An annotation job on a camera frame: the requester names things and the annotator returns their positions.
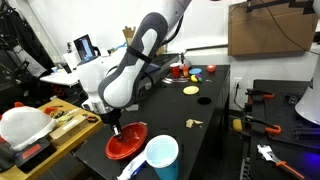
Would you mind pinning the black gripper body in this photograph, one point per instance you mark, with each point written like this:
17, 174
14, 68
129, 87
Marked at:
112, 119

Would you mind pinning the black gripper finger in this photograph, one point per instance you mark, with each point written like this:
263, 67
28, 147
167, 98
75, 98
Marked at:
116, 131
120, 137

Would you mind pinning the red plastic bowl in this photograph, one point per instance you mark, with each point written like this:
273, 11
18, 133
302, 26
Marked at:
133, 137

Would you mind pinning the white toothpaste tube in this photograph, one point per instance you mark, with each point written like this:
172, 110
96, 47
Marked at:
133, 167

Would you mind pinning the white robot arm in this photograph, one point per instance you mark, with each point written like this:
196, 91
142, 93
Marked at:
113, 85

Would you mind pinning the blue plastic cup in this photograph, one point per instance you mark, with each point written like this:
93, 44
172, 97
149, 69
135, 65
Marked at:
162, 154

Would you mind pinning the silver fork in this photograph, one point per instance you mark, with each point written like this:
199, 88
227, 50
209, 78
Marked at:
169, 81

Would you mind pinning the laptop computer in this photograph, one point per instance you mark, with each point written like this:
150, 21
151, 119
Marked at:
86, 51

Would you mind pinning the red plastic cup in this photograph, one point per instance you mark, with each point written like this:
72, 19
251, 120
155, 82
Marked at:
175, 70

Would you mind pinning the cream round disc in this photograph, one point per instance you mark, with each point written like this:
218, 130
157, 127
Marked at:
190, 90

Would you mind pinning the orange sauce bottle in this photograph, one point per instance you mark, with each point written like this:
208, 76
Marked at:
185, 71

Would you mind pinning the yellow toy banana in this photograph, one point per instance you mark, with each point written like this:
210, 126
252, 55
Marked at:
193, 78

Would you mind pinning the white cloth bundle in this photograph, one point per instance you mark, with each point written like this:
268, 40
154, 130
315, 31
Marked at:
22, 126

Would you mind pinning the grey kettle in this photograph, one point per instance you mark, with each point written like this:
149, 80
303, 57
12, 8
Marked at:
185, 61

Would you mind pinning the blue plate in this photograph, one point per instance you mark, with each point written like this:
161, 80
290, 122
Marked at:
195, 71

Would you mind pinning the orange mug with egg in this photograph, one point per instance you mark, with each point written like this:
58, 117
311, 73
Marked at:
211, 68

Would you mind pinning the cardboard board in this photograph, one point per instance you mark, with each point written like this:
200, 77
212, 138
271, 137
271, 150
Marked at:
268, 30

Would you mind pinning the orange handled wrench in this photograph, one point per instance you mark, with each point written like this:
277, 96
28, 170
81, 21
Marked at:
268, 154

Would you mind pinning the orange handled clamp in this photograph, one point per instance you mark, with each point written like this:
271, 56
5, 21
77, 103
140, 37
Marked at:
268, 128

